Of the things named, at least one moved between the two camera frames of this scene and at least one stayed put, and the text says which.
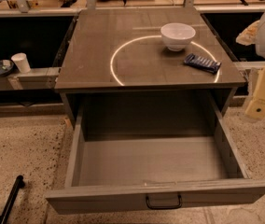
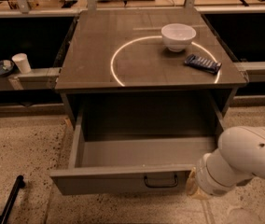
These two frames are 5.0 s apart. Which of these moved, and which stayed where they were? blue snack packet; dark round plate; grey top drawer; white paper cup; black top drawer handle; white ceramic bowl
Moved: black top drawer handle; grey top drawer
Stayed: blue snack packet; white ceramic bowl; white paper cup; dark round plate
